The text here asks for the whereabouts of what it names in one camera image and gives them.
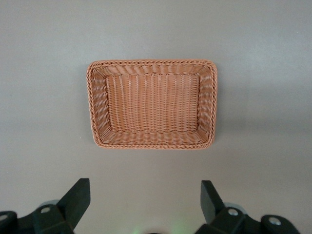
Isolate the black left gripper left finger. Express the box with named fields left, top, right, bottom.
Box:
left=0, top=178, right=91, bottom=234

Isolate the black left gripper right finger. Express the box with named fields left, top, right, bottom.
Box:
left=196, top=180, right=297, bottom=234

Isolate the brown wicker basket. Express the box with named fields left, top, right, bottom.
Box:
left=86, top=58, right=218, bottom=150

